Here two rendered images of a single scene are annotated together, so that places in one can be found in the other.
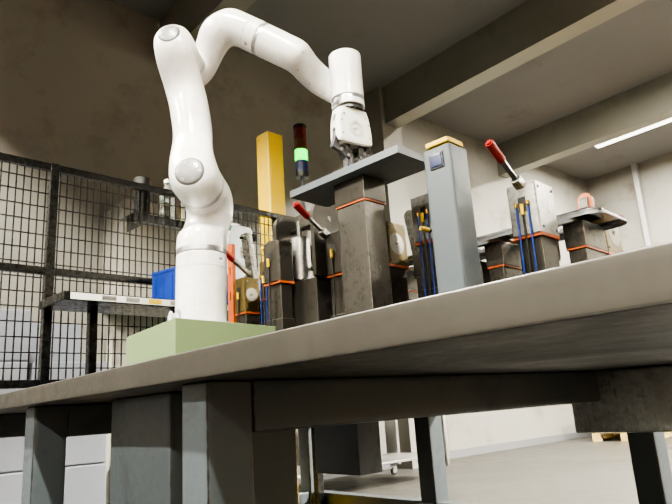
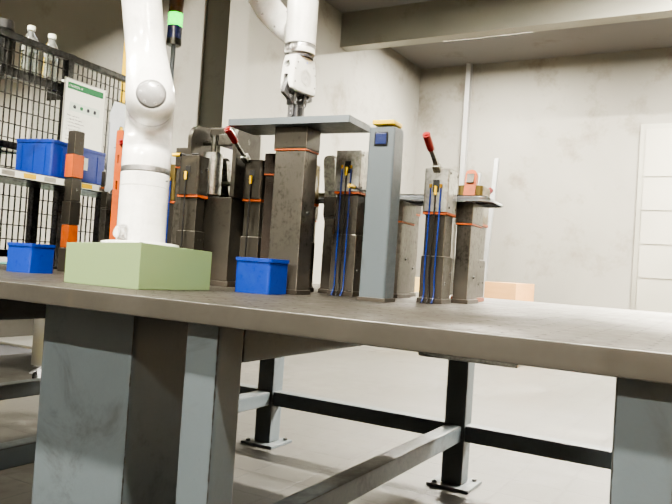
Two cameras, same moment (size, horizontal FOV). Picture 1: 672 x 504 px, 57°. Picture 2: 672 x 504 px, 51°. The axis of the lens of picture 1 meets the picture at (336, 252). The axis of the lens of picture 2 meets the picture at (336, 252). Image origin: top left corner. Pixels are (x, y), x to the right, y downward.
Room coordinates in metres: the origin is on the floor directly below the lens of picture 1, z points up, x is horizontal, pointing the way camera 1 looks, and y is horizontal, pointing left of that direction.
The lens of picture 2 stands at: (-0.39, 0.43, 0.78)
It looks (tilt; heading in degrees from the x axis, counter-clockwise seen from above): 1 degrees up; 341
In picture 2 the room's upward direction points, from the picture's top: 4 degrees clockwise
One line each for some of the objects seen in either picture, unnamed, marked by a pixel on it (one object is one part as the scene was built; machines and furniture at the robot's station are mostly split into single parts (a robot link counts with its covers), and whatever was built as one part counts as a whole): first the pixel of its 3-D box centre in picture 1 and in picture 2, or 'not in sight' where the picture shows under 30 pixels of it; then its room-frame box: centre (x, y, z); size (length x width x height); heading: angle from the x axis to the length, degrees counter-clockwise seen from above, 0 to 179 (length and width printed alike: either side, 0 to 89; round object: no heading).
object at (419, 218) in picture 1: (438, 277); (349, 224); (1.49, -0.25, 0.90); 0.13 x 0.08 x 0.41; 136
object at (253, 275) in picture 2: not in sight; (261, 275); (1.39, 0.02, 0.74); 0.11 x 0.10 x 0.09; 46
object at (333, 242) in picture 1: (344, 301); (254, 225); (1.67, -0.01, 0.89); 0.12 x 0.07 x 0.38; 136
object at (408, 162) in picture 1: (358, 179); (298, 125); (1.45, -0.07, 1.16); 0.37 x 0.14 x 0.02; 46
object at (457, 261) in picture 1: (455, 247); (381, 215); (1.26, -0.25, 0.92); 0.08 x 0.08 x 0.44; 46
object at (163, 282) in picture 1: (194, 290); (62, 163); (2.41, 0.57, 1.09); 0.30 x 0.17 x 0.13; 143
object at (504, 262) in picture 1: (511, 300); (399, 249); (1.55, -0.44, 0.84); 0.12 x 0.05 x 0.29; 136
